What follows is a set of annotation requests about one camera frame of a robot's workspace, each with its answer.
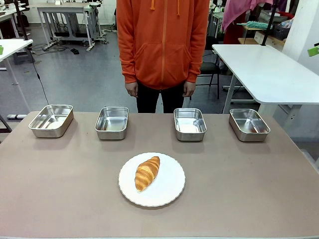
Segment teal microfibre duster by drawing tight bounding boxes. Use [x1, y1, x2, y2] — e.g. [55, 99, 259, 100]
[236, 20, 269, 30]

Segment white floor power strip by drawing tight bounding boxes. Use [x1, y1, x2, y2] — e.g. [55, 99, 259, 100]
[41, 40, 57, 51]

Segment steel rectangular container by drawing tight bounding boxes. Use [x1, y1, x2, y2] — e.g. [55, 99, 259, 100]
[94, 107, 130, 141]
[28, 104, 74, 138]
[173, 108, 207, 142]
[228, 108, 271, 142]

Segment black folding chair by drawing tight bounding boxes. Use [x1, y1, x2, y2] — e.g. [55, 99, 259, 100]
[199, 36, 221, 100]

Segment wooden shelf unit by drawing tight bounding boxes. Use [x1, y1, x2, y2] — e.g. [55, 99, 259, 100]
[238, 24, 286, 49]

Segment small white table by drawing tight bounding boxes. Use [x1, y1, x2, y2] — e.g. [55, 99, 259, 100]
[0, 38, 34, 113]

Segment person's left hand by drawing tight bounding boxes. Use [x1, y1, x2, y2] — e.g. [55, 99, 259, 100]
[182, 80, 196, 98]

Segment golden croissant bread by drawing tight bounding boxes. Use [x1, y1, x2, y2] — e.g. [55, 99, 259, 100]
[135, 156, 160, 192]

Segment orange zip hoodie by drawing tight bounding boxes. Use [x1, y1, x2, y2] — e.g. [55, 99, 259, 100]
[116, 0, 210, 91]

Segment grey metal workbench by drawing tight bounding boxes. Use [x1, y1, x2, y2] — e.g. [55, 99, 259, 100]
[36, 1, 101, 52]

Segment pink hanging cloth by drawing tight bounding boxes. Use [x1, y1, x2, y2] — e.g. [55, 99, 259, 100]
[221, 0, 275, 32]

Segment white scalloped plate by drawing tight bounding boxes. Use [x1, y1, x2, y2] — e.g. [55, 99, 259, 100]
[118, 152, 186, 208]

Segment person's right hand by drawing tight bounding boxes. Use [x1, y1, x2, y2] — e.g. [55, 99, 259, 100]
[125, 82, 139, 98]

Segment large white table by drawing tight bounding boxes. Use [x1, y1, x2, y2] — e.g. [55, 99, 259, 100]
[211, 44, 319, 126]

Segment dark grey storage crate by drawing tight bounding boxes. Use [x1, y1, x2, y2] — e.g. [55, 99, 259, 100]
[273, 23, 291, 42]

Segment black trousers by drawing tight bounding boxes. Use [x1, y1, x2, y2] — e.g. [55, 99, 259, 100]
[136, 81, 185, 114]

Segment thin black floor cable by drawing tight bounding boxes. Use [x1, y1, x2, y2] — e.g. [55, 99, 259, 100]
[26, 47, 50, 106]

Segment black stand pole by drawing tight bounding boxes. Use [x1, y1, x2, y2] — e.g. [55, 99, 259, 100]
[260, 0, 279, 47]
[13, 0, 29, 42]

